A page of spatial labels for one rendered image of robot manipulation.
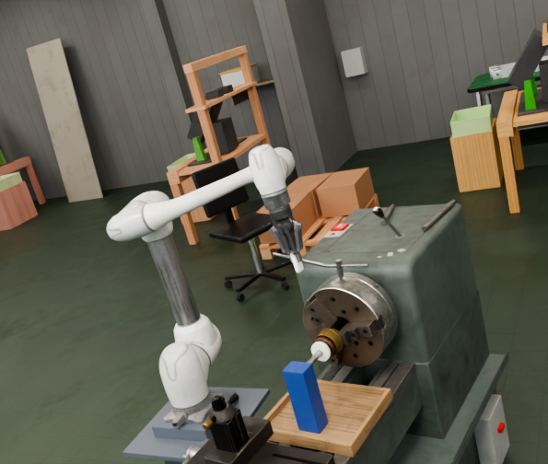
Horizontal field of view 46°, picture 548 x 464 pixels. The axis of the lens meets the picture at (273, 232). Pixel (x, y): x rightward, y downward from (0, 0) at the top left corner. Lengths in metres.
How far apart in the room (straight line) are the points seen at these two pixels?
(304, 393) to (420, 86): 7.68
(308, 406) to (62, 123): 10.42
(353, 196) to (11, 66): 8.29
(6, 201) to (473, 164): 7.82
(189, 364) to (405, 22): 7.45
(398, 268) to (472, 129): 4.65
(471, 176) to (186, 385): 4.93
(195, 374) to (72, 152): 9.81
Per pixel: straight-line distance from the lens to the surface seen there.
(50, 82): 12.19
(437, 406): 2.52
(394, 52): 9.46
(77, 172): 12.13
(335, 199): 6.50
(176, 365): 2.49
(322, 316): 2.24
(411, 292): 2.29
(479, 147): 6.85
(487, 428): 2.86
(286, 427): 2.22
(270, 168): 2.12
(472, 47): 9.25
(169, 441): 2.63
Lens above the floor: 2.12
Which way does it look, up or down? 17 degrees down
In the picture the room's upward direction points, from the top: 15 degrees counter-clockwise
